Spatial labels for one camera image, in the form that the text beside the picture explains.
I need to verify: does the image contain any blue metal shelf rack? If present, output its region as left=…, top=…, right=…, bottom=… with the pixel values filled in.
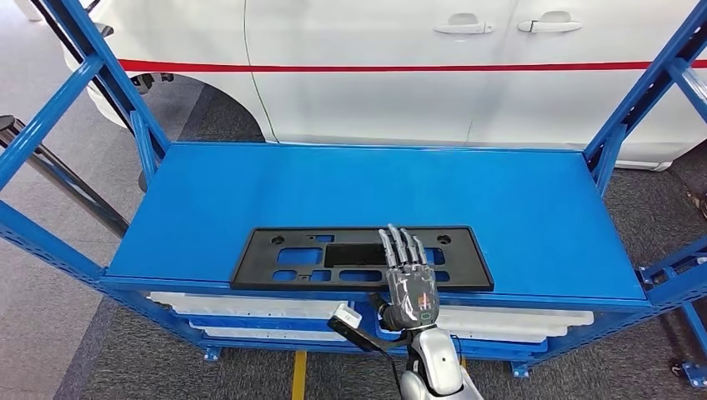
left=0, top=0, right=707, bottom=379

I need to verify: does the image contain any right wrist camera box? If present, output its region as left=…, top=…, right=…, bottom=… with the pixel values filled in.
left=327, top=302, right=415, bottom=354

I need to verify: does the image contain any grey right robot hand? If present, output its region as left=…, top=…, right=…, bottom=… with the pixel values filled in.
left=369, top=223, right=441, bottom=333

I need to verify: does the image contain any white car red stripe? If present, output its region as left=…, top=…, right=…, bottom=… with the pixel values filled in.
left=13, top=0, right=707, bottom=173

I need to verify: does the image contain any chrome stanchion post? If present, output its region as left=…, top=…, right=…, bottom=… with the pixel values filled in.
left=0, top=114, right=131, bottom=239

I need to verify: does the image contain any black plastic bracket part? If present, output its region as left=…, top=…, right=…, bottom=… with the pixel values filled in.
left=230, top=225, right=495, bottom=293

